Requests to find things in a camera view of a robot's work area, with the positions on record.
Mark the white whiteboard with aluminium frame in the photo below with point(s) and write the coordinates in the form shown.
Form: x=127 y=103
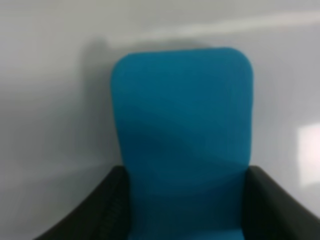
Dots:
x=57 y=136

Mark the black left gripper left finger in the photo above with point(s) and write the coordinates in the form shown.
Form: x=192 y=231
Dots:
x=104 y=215

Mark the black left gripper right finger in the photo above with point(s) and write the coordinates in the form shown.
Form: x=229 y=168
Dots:
x=270 y=213

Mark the blue whiteboard eraser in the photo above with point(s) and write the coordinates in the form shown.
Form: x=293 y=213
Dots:
x=184 y=125

